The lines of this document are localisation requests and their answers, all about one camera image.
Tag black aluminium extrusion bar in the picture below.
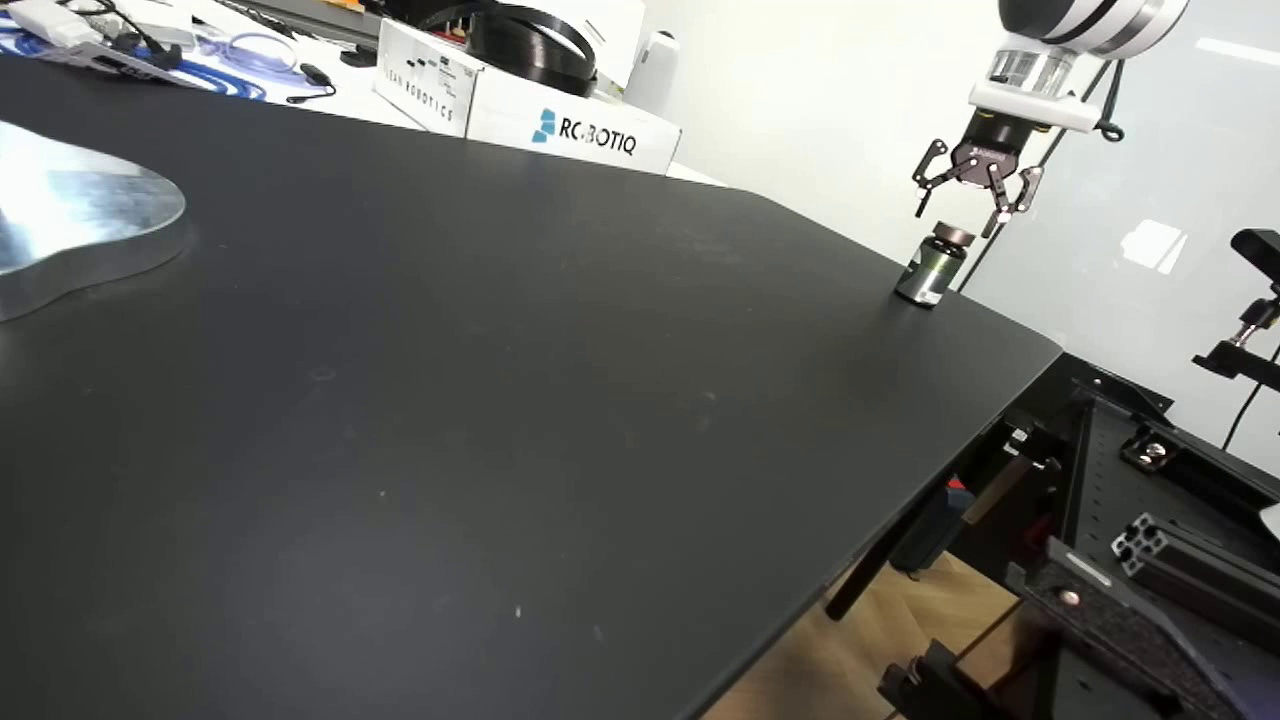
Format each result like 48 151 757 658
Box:
1108 508 1280 646

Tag black camera on stand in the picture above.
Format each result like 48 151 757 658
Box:
1190 222 1280 391

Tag small silver cylindrical object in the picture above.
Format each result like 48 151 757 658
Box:
894 214 980 310

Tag black metal frame stand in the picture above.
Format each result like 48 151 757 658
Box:
1017 382 1280 720

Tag crinkled clear plastic sheet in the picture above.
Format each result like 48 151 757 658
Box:
0 116 192 325

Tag white plastic bottle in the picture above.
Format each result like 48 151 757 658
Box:
625 23 686 119

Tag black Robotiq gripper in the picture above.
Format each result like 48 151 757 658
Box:
907 110 1044 243

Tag white printed cardboard box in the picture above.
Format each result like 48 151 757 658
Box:
368 11 490 139

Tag white Robotiq cardboard box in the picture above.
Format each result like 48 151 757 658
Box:
465 62 688 177

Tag black table leg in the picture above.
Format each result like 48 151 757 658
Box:
821 455 974 625

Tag black round container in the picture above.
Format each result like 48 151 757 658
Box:
459 0 602 98

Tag blue plastic packaging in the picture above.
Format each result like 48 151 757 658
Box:
123 23 341 109

